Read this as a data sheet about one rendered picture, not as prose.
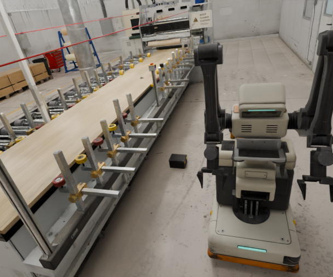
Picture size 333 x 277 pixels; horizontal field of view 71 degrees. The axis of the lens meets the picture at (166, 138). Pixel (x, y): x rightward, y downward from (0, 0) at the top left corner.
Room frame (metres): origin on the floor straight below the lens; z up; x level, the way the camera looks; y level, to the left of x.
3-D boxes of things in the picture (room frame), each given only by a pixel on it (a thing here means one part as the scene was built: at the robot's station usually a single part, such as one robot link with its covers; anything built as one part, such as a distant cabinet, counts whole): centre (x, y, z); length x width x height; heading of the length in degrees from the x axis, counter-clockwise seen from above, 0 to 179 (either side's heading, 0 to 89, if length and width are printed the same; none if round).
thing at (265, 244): (1.29, -0.58, 0.16); 0.67 x 0.64 x 0.25; 160
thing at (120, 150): (1.64, 0.37, 0.81); 0.43 x 0.03 x 0.04; 70
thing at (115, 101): (1.86, 0.36, 0.94); 0.04 x 0.04 x 0.48; 70
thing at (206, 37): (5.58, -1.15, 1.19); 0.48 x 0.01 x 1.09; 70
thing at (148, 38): (6.17, -0.60, 0.95); 1.65 x 0.70 x 1.90; 70
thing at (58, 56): (10.74, 4.21, 0.41); 0.76 x 0.48 x 0.81; 167
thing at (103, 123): (1.62, 0.45, 0.87); 0.04 x 0.04 x 0.48; 70
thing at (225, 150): (1.38, -0.61, 0.59); 0.55 x 0.34 x 0.83; 70
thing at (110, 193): (1.17, 0.54, 0.82); 0.43 x 0.03 x 0.04; 70
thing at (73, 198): (1.17, 0.61, 0.82); 0.14 x 0.06 x 0.05; 160
